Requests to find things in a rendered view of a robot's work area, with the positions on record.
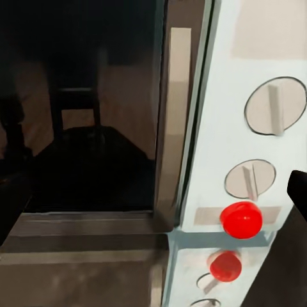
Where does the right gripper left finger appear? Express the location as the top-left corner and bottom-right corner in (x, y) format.
(0, 170), (33, 247)

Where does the microwave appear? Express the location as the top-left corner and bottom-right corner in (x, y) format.
(0, 0), (307, 240)

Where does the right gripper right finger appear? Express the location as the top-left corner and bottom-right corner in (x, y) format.
(287, 169), (307, 222)

